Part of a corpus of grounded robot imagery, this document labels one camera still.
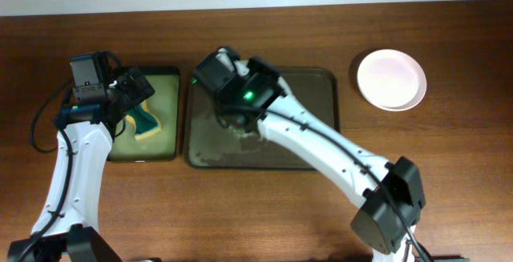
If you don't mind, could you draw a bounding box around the green yellow sponge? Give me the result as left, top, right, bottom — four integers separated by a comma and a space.
125, 100, 162, 141

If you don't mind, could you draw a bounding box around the pink plate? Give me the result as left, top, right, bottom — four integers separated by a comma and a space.
356, 49, 427, 86

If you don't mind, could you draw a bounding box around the light blue plate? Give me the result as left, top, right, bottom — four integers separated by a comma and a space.
236, 57, 292, 95

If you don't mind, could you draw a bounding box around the cream white plate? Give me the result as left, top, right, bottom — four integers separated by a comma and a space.
358, 78, 427, 112

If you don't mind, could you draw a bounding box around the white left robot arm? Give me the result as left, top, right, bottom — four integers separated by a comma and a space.
7, 67, 155, 261

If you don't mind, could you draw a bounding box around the black tray with green water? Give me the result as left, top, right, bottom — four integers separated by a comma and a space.
107, 66, 180, 162

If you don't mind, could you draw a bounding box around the dark brown serving tray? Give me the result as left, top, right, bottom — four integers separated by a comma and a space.
183, 67, 339, 170

